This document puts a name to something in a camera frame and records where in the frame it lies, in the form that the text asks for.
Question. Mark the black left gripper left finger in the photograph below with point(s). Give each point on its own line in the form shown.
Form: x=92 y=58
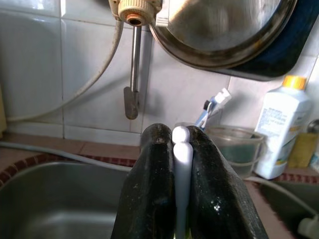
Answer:
x=149 y=186

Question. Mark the mustard yellow sponge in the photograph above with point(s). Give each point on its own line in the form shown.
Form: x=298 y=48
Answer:
x=304 y=152

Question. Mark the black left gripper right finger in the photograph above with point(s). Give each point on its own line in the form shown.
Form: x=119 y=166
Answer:
x=216 y=194

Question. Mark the dark hanging tray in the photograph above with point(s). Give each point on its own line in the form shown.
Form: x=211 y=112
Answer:
x=299 y=49

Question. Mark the clear plastic bucket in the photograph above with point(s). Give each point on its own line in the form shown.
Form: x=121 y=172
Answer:
x=236 y=149

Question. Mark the white plastic hook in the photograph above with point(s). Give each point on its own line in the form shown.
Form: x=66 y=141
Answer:
x=162 y=17

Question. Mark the white detergent bottle yellow cap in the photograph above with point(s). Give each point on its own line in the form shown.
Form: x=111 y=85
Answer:
x=279 y=129

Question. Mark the hanging steel pan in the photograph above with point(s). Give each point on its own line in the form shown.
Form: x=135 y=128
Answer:
x=219 y=30

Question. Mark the steel sink basin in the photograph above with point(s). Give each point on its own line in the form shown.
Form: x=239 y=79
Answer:
x=62 y=199
x=286 y=204

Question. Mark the blue white toothbrush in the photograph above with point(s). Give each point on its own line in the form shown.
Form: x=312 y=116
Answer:
x=208 y=112

